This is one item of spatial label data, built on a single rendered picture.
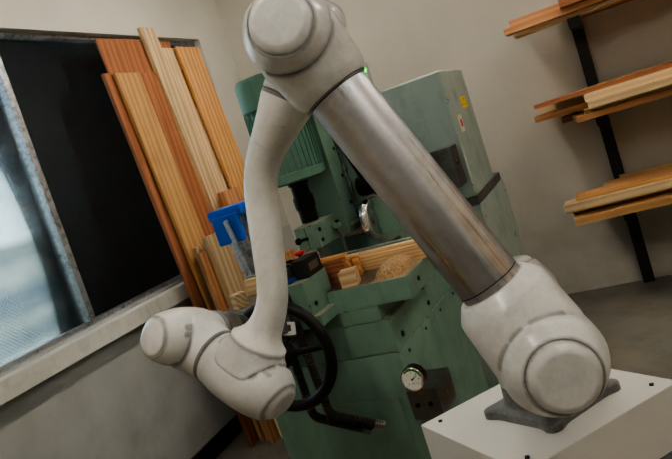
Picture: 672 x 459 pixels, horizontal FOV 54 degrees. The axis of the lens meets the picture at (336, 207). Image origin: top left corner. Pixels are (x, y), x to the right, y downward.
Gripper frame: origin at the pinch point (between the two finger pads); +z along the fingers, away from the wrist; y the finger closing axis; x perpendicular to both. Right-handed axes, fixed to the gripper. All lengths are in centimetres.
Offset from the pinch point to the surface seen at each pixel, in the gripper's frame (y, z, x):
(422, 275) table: -21.7, 34.6, -9.3
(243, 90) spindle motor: 11, 11, -66
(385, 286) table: -15.6, 23.9, -7.3
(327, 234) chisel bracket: 4.8, 35.2, -26.3
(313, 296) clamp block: 1.3, 16.8, -7.8
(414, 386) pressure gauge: -17.7, 26.3, 17.7
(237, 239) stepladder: 75, 87, -45
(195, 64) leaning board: 135, 148, -166
